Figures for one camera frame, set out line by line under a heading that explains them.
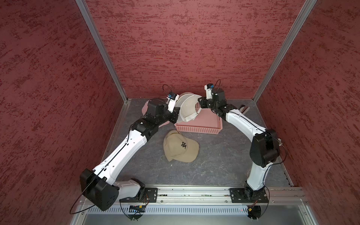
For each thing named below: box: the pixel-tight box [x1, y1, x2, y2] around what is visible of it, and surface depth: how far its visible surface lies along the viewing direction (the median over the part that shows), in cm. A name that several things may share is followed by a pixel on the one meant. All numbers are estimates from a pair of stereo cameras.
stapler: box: [239, 104, 250, 115], surface depth 113 cm
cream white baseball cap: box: [176, 92, 203, 123], surface depth 91 cm
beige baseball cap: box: [163, 129, 200, 163], surface depth 88 cm
